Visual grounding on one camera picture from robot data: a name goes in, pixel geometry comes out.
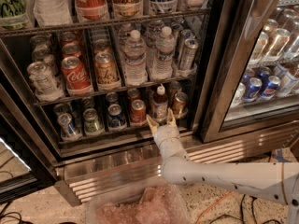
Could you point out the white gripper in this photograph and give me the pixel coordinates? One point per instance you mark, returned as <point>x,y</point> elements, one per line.
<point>163,132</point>

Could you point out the white capped plastic bottle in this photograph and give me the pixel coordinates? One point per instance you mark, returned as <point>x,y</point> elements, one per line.
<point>159,103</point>

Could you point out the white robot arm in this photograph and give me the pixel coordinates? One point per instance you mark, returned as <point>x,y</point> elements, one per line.
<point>277,182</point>

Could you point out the copper can bottom shelf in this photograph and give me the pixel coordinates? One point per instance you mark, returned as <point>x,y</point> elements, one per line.
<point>179,104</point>

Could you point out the red can bottom shelf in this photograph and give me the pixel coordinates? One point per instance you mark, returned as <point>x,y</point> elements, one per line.
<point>138,112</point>

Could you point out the dark blue can bottom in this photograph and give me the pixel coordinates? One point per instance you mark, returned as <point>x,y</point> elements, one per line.
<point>116,120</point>

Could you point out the clear water bottle right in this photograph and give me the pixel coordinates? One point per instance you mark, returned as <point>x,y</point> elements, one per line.
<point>163,56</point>

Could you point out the clear water bottle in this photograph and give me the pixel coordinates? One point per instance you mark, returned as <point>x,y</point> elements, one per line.
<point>135,59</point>
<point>163,56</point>

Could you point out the clear water bottle left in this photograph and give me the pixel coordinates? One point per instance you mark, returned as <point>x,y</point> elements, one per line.
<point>135,59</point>

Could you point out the green can bottom shelf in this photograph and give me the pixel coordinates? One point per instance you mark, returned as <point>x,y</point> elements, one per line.
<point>92,125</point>

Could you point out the stainless fridge bottom grille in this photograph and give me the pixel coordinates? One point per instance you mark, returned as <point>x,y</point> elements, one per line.
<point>80,181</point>

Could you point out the stainless glass fridge door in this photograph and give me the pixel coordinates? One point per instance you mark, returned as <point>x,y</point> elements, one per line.
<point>233,28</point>

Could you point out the orange LaCroix can front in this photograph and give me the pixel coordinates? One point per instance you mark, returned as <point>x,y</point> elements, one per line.
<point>107,75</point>

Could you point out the orange lacroix can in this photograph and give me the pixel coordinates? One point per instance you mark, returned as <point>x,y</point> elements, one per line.
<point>127,8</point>
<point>107,75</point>

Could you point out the slim silver can front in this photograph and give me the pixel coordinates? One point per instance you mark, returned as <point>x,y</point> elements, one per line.
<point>188,54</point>

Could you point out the clear plastic bin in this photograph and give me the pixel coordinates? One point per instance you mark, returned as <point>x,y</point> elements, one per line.
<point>151,201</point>

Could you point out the red Coca-Cola can front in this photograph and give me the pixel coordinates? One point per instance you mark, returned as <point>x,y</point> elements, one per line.
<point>76,77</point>

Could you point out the blue Pepsi can left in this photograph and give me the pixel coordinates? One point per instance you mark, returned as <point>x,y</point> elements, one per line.
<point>252,89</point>

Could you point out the blue pepsi can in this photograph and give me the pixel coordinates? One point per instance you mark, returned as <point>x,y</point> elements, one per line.
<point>269,87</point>
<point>252,89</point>

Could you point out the blue Pepsi can right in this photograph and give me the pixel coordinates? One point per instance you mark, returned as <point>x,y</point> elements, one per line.
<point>269,87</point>

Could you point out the white silver can front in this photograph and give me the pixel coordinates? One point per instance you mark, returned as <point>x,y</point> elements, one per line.
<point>47,86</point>

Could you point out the orange LaCroix can top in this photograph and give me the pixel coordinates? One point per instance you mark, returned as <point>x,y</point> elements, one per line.
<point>127,8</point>

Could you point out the large Coca-Cola can top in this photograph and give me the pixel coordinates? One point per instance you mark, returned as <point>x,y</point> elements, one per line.
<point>92,10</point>

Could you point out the green LaCroix can top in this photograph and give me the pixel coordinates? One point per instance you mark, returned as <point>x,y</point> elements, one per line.
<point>14,14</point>

